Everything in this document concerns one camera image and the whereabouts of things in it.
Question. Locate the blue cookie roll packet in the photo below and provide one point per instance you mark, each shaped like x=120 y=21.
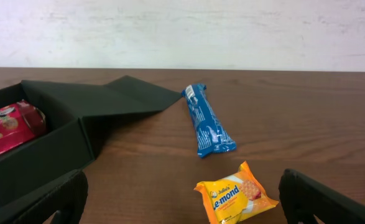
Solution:
x=210 y=134

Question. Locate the dark green gift box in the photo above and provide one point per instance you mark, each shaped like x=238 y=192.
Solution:
x=78 y=117

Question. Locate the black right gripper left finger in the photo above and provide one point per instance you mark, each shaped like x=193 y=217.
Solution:
x=63 y=200

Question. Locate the red Hello Panda snack box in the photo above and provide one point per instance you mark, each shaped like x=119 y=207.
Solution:
x=20 y=122

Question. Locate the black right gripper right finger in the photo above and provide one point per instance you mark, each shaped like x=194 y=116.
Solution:
x=305 y=200

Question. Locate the orange Lemond biscuit packet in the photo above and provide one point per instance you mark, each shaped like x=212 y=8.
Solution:
x=234 y=198

